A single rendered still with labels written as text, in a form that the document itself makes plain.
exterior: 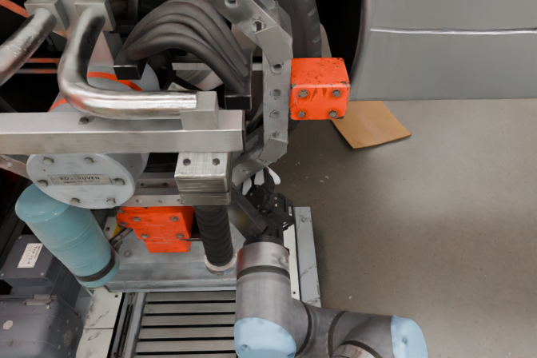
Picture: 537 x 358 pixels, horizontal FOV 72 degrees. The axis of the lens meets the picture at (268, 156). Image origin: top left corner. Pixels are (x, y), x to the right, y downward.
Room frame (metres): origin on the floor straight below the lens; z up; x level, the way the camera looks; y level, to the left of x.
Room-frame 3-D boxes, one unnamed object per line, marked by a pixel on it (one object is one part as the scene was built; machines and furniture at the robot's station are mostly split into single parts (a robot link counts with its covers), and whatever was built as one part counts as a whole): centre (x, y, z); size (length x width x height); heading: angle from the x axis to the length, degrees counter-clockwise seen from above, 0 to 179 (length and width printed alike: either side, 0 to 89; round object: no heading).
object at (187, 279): (0.63, 0.24, 0.13); 0.50 x 0.36 x 0.10; 91
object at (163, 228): (0.50, 0.24, 0.48); 0.16 x 0.12 x 0.17; 1
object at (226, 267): (0.23, 0.06, 0.83); 0.04 x 0.04 x 0.16
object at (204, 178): (0.26, 0.06, 0.93); 0.09 x 0.05 x 0.05; 1
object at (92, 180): (0.39, 0.24, 0.85); 0.21 x 0.14 x 0.14; 1
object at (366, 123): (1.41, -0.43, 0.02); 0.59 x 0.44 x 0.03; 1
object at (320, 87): (0.48, -0.08, 0.85); 0.09 x 0.08 x 0.07; 91
